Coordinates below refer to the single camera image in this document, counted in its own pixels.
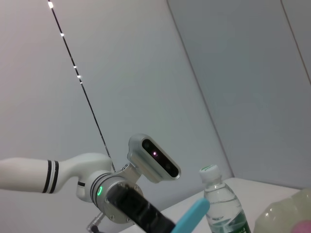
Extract blue scissors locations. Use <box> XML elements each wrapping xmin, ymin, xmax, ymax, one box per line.
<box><xmin>174</xmin><ymin>197</ymin><xmax>211</xmax><ymax>233</ymax></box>

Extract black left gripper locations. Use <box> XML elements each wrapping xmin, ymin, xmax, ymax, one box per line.
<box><xmin>106</xmin><ymin>186</ymin><xmax>177</xmax><ymax>233</ymax></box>

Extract left gripper cable with plug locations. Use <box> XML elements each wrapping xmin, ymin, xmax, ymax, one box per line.
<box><xmin>86</xmin><ymin>211</ymin><xmax>105</xmax><ymax>233</ymax></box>

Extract green glass fruit plate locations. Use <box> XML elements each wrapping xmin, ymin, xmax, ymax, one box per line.
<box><xmin>252</xmin><ymin>188</ymin><xmax>311</xmax><ymax>233</ymax></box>

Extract pink peach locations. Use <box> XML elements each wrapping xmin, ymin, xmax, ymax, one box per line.
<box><xmin>293</xmin><ymin>219</ymin><xmax>311</xmax><ymax>233</ymax></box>

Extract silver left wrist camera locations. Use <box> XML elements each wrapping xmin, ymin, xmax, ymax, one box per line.
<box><xmin>127</xmin><ymin>133</ymin><xmax>182</xmax><ymax>183</ymax></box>

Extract clear green-label water bottle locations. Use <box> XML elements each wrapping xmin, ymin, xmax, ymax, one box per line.
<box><xmin>199</xmin><ymin>164</ymin><xmax>252</xmax><ymax>233</ymax></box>

